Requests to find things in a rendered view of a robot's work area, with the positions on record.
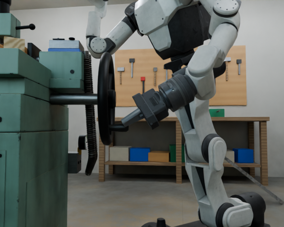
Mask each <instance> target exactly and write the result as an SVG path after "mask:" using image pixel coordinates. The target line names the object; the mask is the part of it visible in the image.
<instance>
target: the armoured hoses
mask: <svg viewBox="0 0 284 227"><path fill-rule="evenodd" d="M82 53H83V54H84V92H85V93H94V92H93V83H92V82H93V81H92V80H93V79H92V68H91V67H92V66H91V65H92V64H91V61H92V59H91V55H90V54H89V51H82ZM94 108H95V107H94V105H85V110H86V125H87V126H86V127H87V141H88V142H87V143H88V153H89V154H88V161H87V166H86V170H85V175H87V176H90V175H91V174H92V170H93V169H94V166H95V163H96V161H97V157H98V153H97V151H98V150H97V138H96V124H95V123H96V122H95V113H94V112H95V111H94V110H95V109H94Z"/></svg>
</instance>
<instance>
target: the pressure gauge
mask: <svg viewBox="0 0 284 227"><path fill-rule="evenodd" d="M86 142H87V135H80V136H79V138H78V152H79V155H81V154H82V150H87V148H88V143H86Z"/></svg>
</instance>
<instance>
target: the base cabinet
mask: <svg viewBox="0 0 284 227"><path fill-rule="evenodd" d="M68 142H69V131H68V130H63V131H43V132H0V227H67V204H68Z"/></svg>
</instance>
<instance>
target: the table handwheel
mask: <svg viewBox="0 0 284 227"><path fill-rule="evenodd" d="M50 103H51V105H97V113H98V126H99V133H100V138H101V141H102V143H103V144H104V145H110V144H111V143H112V140H113V136H114V131H109V125H112V124H115V107H116V92H115V73H114V63H113V58H112V55H111V54H110V53H109V52H105V53H103V54H102V55H101V58H100V62H99V69H98V81H97V93H51V95H50Z"/></svg>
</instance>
